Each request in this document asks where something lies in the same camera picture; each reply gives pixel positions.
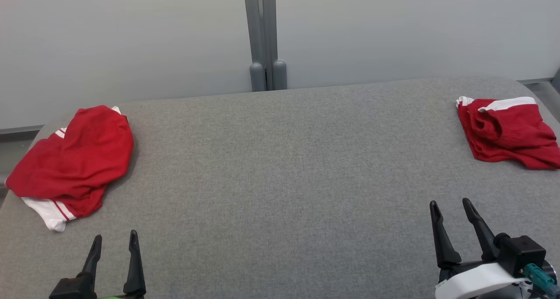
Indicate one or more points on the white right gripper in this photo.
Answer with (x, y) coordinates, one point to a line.
(472, 283)

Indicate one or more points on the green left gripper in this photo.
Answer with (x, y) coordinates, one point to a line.
(111, 297)

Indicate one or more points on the grey partition post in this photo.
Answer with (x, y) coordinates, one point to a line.
(262, 28)

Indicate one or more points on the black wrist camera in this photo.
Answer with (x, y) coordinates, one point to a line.
(72, 289)
(520, 253)

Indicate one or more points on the red basketball jersey white trim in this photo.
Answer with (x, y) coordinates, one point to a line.
(78, 159)

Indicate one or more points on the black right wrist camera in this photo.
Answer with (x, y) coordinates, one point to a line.
(520, 253)

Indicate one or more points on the red shorts with white stripe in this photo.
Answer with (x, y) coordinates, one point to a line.
(507, 133)

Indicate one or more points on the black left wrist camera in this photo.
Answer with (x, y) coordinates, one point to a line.
(72, 289)

